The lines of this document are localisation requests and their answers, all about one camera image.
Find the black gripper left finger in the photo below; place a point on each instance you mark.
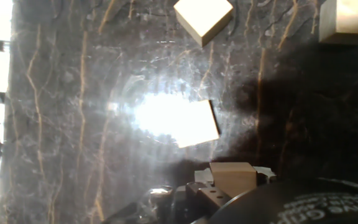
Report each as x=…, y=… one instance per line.
x=204, y=194

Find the small wooden cube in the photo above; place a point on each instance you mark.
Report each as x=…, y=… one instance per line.
x=182, y=124
x=202, y=15
x=350, y=21
x=233, y=179

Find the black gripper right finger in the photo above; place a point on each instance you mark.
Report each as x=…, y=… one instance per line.
x=264, y=175

